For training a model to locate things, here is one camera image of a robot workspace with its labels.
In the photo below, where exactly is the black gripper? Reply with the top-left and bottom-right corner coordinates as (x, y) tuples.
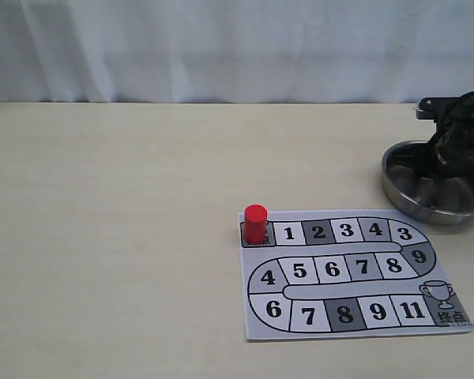
(413, 114), (474, 179)

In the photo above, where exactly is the red cylinder game piece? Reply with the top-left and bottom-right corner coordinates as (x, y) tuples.
(243, 204), (268, 244)

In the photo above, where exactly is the round stainless steel tray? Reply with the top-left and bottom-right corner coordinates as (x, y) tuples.
(381, 141), (474, 226)

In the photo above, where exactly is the paper game board sheet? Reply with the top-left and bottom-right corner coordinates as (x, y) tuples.
(240, 210), (474, 341)

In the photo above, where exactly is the white curtain backdrop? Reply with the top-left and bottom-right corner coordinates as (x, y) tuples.
(0, 1), (474, 103)

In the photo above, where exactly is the black cable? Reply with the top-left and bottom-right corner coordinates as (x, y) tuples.
(444, 82), (474, 119)

